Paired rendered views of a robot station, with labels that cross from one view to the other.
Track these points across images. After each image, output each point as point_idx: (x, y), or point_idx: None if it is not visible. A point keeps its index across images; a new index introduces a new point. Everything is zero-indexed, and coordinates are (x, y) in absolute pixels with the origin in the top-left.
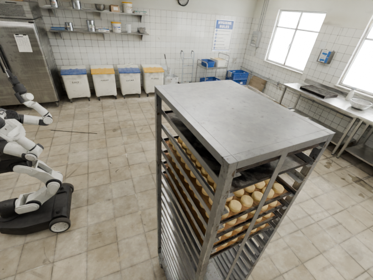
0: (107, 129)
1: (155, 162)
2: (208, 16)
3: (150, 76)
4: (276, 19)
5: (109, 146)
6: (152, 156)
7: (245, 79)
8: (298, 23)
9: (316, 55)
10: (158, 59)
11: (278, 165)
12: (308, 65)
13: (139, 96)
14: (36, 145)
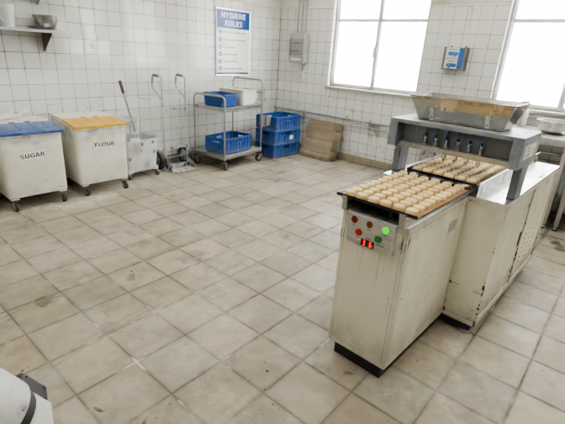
0: (15, 304)
1: (244, 354)
2: (199, 1)
3: (92, 140)
4: (335, 6)
5: (57, 355)
6: (222, 340)
7: (296, 128)
8: (382, 8)
9: (435, 60)
10: (96, 99)
11: None
12: (424, 79)
13: (62, 198)
14: (33, 393)
